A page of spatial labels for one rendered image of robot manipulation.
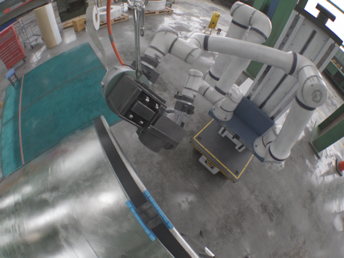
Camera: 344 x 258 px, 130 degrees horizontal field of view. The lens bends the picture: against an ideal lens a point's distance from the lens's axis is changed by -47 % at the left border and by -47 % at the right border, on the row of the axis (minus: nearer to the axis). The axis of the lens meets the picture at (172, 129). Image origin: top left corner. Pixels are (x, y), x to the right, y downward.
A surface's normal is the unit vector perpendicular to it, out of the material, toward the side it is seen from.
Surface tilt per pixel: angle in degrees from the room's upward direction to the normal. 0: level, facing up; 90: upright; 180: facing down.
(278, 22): 90
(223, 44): 64
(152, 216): 2
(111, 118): 0
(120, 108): 42
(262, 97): 90
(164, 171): 0
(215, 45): 80
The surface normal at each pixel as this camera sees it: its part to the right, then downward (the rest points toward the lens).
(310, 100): -0.44, 0.74
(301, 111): -0.73, 0.62
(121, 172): 0.00, -0.62
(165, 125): 0.51, 0.48
